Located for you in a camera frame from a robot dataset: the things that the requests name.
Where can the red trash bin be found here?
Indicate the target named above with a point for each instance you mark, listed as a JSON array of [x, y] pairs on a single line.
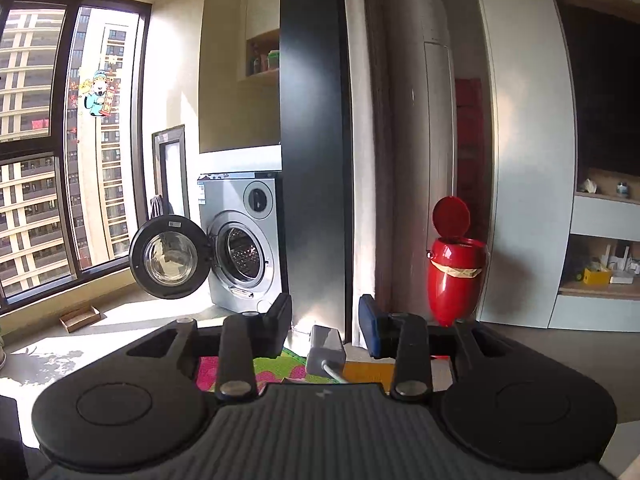
[[456, 270]]

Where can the bottles in niche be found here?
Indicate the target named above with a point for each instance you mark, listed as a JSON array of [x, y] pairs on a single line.
[[257, 61]]

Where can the green box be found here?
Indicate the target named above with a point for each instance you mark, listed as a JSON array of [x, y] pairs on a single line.
[[273, 59]]

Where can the yellow flat box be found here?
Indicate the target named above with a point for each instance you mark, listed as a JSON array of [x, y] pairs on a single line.
[[367, 372]]

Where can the white counter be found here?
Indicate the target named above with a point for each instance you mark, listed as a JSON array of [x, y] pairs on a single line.
[[240, 160]]

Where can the grey television cabinet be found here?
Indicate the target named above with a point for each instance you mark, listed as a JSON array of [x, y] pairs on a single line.
[[525, 160]]

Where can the white standing air conditioner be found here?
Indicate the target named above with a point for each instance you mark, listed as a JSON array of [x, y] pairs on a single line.
[[422, 135]]

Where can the colourful printed mat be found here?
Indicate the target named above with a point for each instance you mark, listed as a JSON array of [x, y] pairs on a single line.
[[270, 372]]

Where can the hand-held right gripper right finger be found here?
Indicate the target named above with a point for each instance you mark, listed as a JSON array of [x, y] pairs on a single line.
[[369, 330]]

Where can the dark framed board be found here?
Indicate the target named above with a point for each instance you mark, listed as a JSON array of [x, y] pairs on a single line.
[[170, 175]]

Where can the large window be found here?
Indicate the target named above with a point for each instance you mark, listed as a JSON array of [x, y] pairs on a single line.
[[75, 160]]

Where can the cartoon window sticker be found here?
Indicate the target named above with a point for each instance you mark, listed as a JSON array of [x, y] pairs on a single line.
[[97, 94]]

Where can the black television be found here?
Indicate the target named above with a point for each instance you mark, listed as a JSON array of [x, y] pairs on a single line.
[[600, 85]]

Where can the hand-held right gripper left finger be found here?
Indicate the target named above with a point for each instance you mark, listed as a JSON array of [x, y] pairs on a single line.
[[280, 326]]

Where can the dark cloth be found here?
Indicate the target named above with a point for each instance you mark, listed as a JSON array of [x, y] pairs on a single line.
[[159, 206]]

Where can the small yellow box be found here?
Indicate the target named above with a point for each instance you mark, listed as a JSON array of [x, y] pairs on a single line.
[[597, 276]]

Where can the cardboard tray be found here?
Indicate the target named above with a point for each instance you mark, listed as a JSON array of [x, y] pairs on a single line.
[[80, 318]]

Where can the white figurine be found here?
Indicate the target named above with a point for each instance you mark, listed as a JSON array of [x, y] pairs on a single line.
[[587, 186]]

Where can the silver washing machine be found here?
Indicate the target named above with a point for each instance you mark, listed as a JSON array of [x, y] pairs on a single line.
[[245, 245]]

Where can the white router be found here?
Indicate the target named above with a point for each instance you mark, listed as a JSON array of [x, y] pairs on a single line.
[[622, 267]]

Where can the wooden wall shelf niche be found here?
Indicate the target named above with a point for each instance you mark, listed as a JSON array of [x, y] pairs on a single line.
[[262, 55]]

